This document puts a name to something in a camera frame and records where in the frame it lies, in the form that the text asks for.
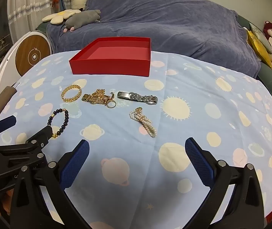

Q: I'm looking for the gold chain-link bangle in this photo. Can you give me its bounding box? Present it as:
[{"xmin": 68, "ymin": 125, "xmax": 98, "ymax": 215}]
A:
[{"xmin": 61, "ymin": 85, "xmax": 82, "ymax": 103}]

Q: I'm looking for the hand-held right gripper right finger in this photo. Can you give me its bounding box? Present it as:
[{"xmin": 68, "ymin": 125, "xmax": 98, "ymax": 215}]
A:
[{"xmin": 185, "ymin": 138, "xmax": 265, "ymax": 229}]

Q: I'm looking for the silver-grey pillow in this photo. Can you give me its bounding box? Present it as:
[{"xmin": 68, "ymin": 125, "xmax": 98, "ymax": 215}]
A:
[{"xmin": 249, "ymin": 23, "xmax": 272, "ymax": 54}]

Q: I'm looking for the gold wristwatch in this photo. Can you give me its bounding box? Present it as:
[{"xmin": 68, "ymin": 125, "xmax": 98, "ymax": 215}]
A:
[{"xmin": 82, "ymin": 94, "xmax": 108, "ymax": 105}]

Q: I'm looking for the pearl bracelet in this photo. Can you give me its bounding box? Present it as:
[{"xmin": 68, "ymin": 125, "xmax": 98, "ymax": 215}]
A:
[{"xmin": 129, "ymin": 107, "xmax": 157, "ymax": 138}]

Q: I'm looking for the green sofa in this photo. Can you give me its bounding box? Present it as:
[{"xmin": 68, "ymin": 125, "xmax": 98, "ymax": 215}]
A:
[{"xmin": 236, "ymin": 14, "xmax": 272, "ymax": 86}]

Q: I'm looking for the grey plush toy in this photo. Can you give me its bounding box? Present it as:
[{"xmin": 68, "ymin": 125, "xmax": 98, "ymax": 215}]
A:
[{"xmin": 63, "ymin": 10, "xmax": 101, "ymax": 32}]

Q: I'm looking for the white curtain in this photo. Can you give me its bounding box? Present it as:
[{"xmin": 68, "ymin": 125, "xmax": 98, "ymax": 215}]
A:
[{"xmin": 7, "ymin": 0, "xmax": 55, "ymax": 44}]

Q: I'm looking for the yellow pillow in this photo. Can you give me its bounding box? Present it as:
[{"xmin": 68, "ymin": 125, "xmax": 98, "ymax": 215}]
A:
[{"xmin": 246, "ymin": 30, "xmax": 272, "ymax": 69}]

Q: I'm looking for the blue planet-print cloth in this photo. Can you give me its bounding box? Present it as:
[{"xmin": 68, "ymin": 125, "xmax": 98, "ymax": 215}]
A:
[{"xmin": 0, "ymin": 51, "xmax": 272, "ymax": 229}]

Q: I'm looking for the gold chain necklace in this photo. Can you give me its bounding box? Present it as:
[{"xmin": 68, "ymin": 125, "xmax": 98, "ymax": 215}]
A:
[{"xmin": 92, "ymin": 89, "xmax": 110, "ymax": 99}]

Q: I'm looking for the flower-shaped pillow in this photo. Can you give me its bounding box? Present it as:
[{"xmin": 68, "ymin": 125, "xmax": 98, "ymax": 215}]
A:
[{"xmin": 42, "ymin": 9, "xmax": 81, "ymax": 25}]

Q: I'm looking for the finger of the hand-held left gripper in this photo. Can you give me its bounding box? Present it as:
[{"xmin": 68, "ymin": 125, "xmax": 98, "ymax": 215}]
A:
[
  {"xmin": 0, "ymin": 115, "xmax": 17, "ymax": 146},
  {"xmin": 0, "ymin": 126, "xmax": 53, "ymax": 158}
]

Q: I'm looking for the black bead bracelet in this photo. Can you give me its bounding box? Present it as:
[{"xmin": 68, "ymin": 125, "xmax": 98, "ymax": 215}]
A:
[{"xmin": 47, "ymin": 108, "xmax": 69, "ymax": 139}]

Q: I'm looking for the silver wristwatch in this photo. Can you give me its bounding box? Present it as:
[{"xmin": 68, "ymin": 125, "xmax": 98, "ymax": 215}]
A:
[{"xmin": 117, "ymin": 91, "xmax": 158, "ymax": 106}]

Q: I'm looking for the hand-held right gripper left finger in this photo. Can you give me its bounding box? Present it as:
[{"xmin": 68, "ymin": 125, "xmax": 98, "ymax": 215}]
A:
[{"xmin": 10, "ymin": 139, "xmax": 96, "ymax": 229}]

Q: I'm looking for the red cardboard box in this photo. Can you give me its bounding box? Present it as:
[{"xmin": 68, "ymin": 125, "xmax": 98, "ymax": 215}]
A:
[{"xmin": 69, "ymin": 37, "xmax": 152, "ymax": 77}]

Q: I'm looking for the white device with wooden disc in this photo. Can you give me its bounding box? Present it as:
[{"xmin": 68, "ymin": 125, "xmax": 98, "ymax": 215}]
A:
[{"xmin": 0, "ymin": 30, "xmax": 53, "ymax": 115}]

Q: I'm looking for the blue-grey blanket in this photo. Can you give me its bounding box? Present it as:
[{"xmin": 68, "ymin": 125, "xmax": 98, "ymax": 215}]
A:
[{"xmin": 47, "ymin": 0, "xmax": 262, "ymax": 78}]

